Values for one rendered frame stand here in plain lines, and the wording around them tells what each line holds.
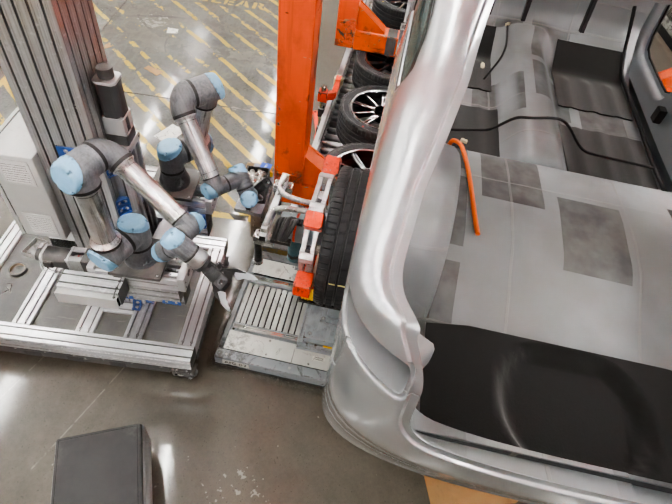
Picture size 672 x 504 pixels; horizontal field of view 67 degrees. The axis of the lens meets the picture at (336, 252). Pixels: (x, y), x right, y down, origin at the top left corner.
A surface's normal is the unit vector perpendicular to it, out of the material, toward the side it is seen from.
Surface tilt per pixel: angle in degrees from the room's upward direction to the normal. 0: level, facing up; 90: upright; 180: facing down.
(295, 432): 0
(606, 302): 22
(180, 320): 0
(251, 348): 0
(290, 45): 90
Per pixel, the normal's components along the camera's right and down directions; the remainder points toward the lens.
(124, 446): 0.11, -0.64
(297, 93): -0.18, 0.73
